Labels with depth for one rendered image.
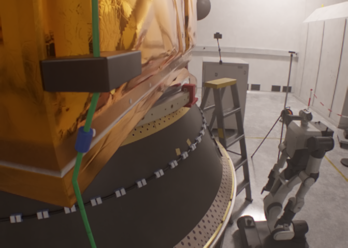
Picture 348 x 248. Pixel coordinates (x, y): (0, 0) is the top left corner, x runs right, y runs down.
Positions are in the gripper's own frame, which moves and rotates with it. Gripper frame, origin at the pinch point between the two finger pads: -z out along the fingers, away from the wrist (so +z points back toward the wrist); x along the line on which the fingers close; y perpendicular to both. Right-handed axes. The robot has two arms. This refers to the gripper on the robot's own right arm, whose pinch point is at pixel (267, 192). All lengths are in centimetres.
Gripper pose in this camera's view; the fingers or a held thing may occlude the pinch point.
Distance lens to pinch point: 229.3
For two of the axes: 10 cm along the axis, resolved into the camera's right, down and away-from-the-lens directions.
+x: -9.8, -2.1, 0.0
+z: 2.0, -9.1, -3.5
